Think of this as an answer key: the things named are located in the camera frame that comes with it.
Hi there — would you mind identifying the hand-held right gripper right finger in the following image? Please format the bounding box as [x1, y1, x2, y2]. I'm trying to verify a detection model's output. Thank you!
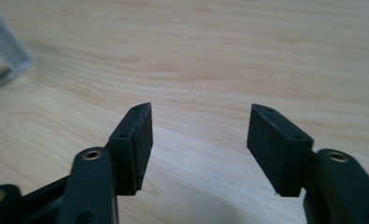
[246, 104, 315, 198]

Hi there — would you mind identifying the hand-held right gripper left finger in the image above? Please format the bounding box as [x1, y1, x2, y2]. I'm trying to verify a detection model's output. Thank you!
[105, 102, 154, 197]

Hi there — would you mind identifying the clear plastic container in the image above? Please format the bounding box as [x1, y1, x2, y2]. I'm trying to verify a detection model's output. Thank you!
[0, 1, 35, 93]

